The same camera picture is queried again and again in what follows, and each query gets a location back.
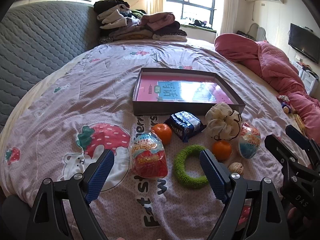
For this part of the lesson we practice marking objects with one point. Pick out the pink quilt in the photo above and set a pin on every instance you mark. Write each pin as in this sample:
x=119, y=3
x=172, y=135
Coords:
x=270, y=60

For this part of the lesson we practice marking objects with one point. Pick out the yellow packet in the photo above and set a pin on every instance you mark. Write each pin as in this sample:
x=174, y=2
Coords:
x=299, y=123

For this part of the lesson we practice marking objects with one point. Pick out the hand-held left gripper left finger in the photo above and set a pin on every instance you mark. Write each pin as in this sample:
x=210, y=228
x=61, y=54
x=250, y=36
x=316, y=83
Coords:
x=100, y=177

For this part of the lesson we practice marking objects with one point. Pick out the blue toy egg packet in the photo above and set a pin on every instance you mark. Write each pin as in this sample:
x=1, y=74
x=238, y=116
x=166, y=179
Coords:
x=249, y=140

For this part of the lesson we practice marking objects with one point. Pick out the pile of folded clothes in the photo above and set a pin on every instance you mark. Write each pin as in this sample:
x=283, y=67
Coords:
x=140, y=26

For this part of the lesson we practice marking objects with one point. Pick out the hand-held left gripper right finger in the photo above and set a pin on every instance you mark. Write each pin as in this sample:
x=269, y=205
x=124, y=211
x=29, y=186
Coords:
x=213, y=176

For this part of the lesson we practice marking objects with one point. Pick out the pink book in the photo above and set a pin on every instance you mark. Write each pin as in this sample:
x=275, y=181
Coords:
x=150, y=90

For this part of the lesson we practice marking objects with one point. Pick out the grey quilted headboard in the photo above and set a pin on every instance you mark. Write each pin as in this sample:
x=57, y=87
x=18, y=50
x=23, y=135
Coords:
x=42, y=45

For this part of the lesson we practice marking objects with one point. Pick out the dark cloth bundle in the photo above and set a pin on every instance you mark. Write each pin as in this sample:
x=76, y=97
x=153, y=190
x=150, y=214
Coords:
x=201, y=23

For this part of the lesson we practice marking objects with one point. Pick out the strawberry printed bed cover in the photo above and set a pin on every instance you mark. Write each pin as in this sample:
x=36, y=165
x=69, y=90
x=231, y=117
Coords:
x=87, y=92

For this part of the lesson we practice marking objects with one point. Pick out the white curved chair back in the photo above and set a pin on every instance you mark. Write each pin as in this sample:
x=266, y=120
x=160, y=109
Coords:
x=257, y=31

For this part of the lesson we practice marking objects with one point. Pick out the person's right hand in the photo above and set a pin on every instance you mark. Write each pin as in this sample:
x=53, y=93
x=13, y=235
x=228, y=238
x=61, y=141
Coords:
x=293, y=213

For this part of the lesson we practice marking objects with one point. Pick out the white drawer cabinet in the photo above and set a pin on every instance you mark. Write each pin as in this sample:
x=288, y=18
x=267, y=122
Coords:
x=307, y=78

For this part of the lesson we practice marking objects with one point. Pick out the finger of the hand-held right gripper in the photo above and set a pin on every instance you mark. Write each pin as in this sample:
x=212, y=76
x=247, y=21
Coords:
x=297, y=135
x=275, y=145

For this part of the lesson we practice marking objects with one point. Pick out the black television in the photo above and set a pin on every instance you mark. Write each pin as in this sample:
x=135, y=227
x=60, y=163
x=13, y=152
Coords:
x=303, y=42

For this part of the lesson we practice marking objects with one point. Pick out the red toy egg packet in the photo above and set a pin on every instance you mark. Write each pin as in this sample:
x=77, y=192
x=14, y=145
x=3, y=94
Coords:
x=148, y=157

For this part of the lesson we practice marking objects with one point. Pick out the shallow grey cardboard box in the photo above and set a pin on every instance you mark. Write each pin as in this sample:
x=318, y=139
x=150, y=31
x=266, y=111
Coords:
x=160, y=108

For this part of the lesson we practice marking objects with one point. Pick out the green windowsill mat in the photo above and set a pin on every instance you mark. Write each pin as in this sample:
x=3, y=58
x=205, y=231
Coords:
x=190, y=26

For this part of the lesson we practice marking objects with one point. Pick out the small doll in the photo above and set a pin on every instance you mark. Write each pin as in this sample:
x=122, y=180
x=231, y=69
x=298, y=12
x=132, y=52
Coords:
x=285, y=103

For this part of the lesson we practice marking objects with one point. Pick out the cream mesh scrunchie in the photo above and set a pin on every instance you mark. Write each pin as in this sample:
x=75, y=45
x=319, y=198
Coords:
x=221, y=122

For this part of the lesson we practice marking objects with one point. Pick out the orange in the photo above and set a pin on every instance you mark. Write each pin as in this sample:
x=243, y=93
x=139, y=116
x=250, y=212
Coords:
x=222, y=150
x=162, y=133

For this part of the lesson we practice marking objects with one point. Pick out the beige bed sheet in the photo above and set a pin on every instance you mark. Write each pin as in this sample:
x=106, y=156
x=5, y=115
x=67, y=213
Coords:
x=262, y=87

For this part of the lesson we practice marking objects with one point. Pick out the dark handbag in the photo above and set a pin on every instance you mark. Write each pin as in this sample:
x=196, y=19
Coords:
x=246, y=35

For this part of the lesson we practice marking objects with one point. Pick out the walnut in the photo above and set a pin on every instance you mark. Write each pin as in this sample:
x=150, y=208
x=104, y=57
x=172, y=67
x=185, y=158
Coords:
x=235, y=168

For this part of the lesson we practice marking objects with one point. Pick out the blue cookie packet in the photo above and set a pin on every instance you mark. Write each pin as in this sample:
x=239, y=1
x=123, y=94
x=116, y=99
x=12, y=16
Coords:
x=185, y=126

